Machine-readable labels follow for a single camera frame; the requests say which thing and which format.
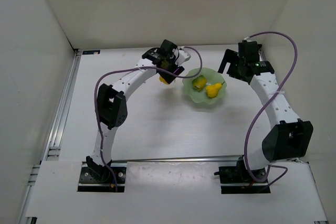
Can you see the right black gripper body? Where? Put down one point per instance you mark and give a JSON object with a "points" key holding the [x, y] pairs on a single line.
{"points": [[233, 67]]}

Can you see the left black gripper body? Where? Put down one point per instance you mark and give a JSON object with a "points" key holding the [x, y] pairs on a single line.
{"points": [[170, 72]]}

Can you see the yellow fake lemon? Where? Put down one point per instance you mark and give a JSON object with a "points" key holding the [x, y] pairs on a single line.
{"points": [[164, 81]]}

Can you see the green yellow fake mango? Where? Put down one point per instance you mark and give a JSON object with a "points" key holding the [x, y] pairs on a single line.
{"points": [[199, 83]]}

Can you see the yellow fake pear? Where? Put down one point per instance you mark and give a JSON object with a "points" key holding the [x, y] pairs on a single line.
{"points": [[213, 90]]}

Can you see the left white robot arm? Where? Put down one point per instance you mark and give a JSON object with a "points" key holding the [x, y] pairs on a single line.
{"points": [[111, 101]]}

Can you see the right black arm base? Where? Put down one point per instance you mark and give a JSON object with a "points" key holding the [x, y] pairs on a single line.
{"points": [[235, 179]]}

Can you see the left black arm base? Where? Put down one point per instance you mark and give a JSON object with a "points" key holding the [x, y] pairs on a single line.
{"points": [[89, 181]]}

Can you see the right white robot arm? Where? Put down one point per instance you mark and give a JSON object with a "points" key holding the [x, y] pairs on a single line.
{"points": [[289, 135]]}

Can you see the green glass fruit bowl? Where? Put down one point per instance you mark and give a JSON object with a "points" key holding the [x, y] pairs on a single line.
{"points": [[212, 77]]}

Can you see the left blue label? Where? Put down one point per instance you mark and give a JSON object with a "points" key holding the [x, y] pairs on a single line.
{"points": [[91, 52]]}

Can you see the white front cover board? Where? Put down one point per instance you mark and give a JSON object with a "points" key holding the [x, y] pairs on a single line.
{"points": [[172, 193]]}

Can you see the front aluminium rail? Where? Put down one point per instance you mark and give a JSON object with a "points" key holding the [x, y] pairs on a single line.
{"points": [[222, 158]]}

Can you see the left aluminium rail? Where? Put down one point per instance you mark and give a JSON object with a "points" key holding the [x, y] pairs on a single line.
{"points": [[54, 140]]}

